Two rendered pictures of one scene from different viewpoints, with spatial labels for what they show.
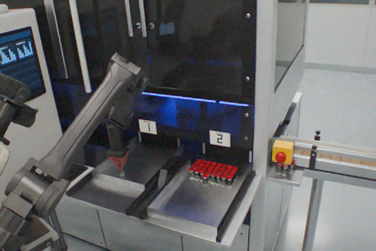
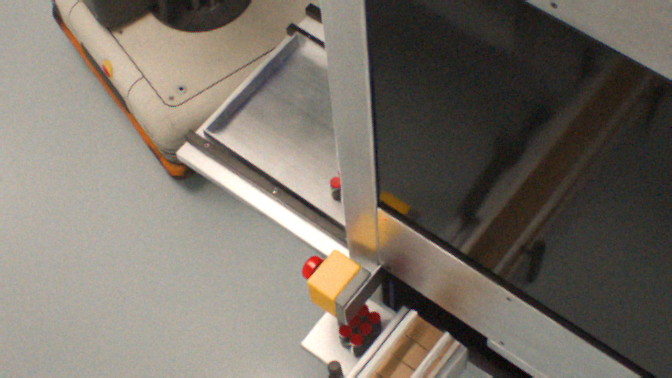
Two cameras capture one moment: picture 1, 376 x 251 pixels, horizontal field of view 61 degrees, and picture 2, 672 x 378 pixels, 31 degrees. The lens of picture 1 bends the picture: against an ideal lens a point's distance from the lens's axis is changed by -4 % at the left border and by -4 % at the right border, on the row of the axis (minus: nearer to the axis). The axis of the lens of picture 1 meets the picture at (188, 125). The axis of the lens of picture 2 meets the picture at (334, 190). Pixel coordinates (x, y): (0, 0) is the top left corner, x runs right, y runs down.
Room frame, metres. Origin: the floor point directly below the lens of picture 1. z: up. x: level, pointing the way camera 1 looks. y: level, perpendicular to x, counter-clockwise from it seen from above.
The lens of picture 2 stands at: (1.34, -1.12, 2.71)
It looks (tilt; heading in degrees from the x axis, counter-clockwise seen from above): 61 degrees down; 107
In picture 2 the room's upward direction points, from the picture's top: 7 degrees counter-clockwise
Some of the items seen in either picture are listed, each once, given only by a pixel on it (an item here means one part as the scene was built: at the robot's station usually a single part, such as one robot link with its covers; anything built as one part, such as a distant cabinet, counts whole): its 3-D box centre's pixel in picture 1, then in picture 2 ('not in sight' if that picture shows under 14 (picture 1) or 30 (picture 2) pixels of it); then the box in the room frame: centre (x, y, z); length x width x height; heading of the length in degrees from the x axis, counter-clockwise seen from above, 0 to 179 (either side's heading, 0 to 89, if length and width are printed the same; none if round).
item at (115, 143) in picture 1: (117, 143); not in sight; (1.17, 0.29, 1.03); 0.10 x 0.07 x 0.07; 168
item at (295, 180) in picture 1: (287, 172); (358, 339); (1.12, -0.39, 0.87); 0.14 x 0.13 x 0.02; 153
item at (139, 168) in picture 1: (139, 160); not in sight; (1.25, 0.22, 0.90); 0.34 x 0.26 x 0.04; 153
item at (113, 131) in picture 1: (115, 129); not in sight; (1.18, 0.28, 1.09); 0.07 x 0.06 x 0.07; 165
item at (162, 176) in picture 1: (156, 185); not in sight; (1.04, 0.14, 0.91); 0.14 x 0.03 x 0.06; 154
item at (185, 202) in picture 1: (201, 192); (325, 132); (1.00, -0.03, 0.90); 0.34 x 0.26 x 0.04; 152
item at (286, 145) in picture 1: (283, 151); (339, 286); (1.09, -0.36, 0.99); 0.08 x 0.07 x 0.07; 153
